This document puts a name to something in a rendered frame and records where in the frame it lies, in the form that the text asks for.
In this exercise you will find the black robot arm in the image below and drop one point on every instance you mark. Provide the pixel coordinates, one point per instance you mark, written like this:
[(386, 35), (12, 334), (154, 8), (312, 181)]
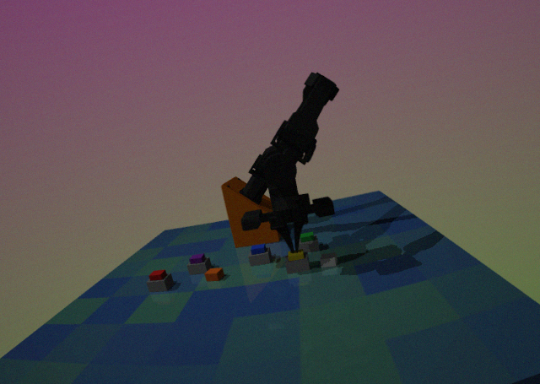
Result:
[(277, 164)]

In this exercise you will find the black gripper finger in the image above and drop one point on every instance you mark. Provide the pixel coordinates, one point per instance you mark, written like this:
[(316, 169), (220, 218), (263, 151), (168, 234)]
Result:
[(297, 230), (284, 232)]

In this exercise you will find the red button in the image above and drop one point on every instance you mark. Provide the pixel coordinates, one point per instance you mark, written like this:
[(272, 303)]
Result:
[(159, 281)]

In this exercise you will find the blue button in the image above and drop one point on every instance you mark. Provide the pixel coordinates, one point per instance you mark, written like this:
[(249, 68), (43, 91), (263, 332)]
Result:
[(260, 254)]

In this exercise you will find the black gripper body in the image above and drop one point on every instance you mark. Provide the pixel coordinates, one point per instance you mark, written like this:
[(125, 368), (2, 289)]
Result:
[(252, 220)]

